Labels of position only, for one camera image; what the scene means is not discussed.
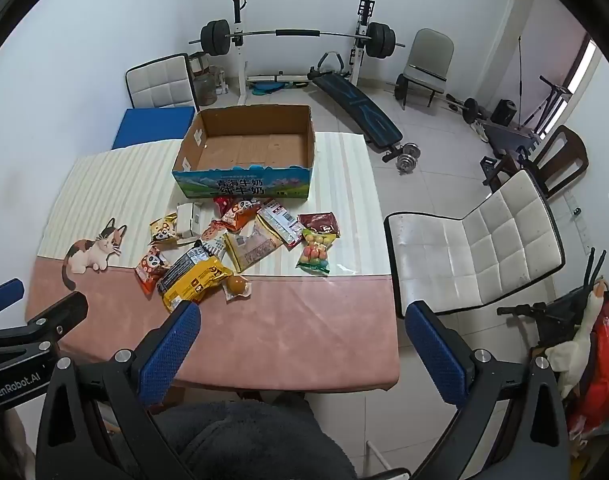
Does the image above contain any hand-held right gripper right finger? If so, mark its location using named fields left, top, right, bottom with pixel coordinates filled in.
left=405, top=300, right=570, bottom=480

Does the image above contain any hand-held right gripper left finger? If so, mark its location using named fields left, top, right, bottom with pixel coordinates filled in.
left=34, top=301, right=203, bottom=480

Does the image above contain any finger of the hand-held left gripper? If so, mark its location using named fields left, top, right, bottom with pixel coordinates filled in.
left=23, top=291, right=89, bottom=353
left=0, top=278, right=25, bottom=318

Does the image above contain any yellow and black snack packet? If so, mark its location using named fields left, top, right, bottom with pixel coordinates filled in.
left=157, top=246, right=234, bottom=311

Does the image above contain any red panda snack packet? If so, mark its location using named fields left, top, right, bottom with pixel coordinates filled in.
left=134, top=245, right=171, bottom=295
left=218, top=198, right=262, bottom=233

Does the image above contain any braised egg packet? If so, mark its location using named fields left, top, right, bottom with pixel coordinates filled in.
left=222, top=274, right=252, bottom=302

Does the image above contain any white grey snack packet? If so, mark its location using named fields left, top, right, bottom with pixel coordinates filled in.
left=192, top=239, right=228, bottom=262

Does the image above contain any yellow panda snack packet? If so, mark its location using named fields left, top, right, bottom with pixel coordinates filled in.
left=149, top=212, right=180, bottom=247

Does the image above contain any clear brown snack packet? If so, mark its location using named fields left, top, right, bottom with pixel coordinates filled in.
left=223, top=222, right=284, bottom=273

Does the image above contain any colourful candy ball packet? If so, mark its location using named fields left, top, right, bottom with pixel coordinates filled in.
left=295, top=227, right=335, bottom=275

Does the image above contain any cardboard box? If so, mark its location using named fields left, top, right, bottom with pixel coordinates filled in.
left=172, top=105, right=317, bottom=201

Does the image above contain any striped pink cat tablecloth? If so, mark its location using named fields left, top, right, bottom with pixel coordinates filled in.
left=27, top=130, right=401, bottom=393

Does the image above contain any person's dark fleece clothing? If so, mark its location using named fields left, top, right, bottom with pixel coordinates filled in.
left=149, top=400, right=358, bottom=480

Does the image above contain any white padded chair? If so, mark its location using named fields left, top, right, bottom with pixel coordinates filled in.
left=125, top=53, right=198, bottom=111
left=383, top=170, right=567, bottom=318

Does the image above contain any small white box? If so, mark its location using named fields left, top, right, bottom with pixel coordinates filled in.
left=177, top=201, right=204, bottom=238

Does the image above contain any white goose plush toy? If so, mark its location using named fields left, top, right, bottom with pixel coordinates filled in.
left=545, top=280, right=609, bottom=396

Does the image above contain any red bag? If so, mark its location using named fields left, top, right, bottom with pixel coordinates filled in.
left=567, top=300, right=609, bottom=436

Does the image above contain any red white striped snack packet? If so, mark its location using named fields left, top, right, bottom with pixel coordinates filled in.
left=257, top=200, right=305, bottom=248

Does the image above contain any dark red snack packet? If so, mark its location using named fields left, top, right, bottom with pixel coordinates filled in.
left=297, top=211, right=341, bottom=238

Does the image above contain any metal dumbbell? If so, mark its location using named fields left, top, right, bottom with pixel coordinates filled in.
left=395, top=142, right=421, bottom=175

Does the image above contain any blue cushion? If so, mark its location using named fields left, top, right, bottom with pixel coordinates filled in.
left=112, top=106, right=196, bottom=150

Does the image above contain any brown wooden chair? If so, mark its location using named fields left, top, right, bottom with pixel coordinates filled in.
left=482, top=125, right=589, bottom=201

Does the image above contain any short barbell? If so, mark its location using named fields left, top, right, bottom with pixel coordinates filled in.
left=445, top=92, right=481, bottom=125

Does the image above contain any black speaker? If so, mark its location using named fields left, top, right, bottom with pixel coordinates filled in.
left=489, top=99, right=518, bottom=127

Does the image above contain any black sit-up bench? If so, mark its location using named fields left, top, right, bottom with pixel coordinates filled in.
left=307, top=52, right=405, bottom=163

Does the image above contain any clear jar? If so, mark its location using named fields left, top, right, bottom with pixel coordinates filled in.
left=189, top=52, right=220, bottom=107

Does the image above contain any black tripod stand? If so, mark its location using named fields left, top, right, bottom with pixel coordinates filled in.
left=515, top=35, right=573, bottom=131

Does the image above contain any weight bench with barbell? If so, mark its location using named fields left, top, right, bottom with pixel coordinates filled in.
left=229, top=0, right=380, bottom=106

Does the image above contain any grey folding chair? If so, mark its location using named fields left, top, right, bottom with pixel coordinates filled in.
left=395, top=28, right=455, bottom=110

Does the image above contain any window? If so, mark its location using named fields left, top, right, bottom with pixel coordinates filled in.
left=569, top=40, right=598, bottom=92

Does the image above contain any long barbell with black plates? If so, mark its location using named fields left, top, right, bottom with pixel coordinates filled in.
left=188, top=20, right=408, bottom=58

